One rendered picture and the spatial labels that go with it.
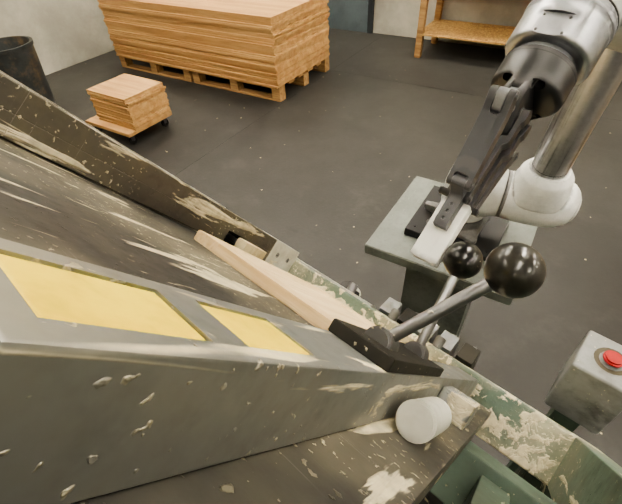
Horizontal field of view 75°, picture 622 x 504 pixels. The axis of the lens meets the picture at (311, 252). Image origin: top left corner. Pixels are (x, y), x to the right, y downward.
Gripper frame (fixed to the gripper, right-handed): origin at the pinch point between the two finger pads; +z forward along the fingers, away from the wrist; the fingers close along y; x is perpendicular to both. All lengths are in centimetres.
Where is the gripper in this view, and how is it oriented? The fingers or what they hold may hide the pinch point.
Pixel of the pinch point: (440, 231)
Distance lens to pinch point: 44.5
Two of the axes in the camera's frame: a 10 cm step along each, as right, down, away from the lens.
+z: -5.2, 8.5, -0.1
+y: -4.3, -2.8, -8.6
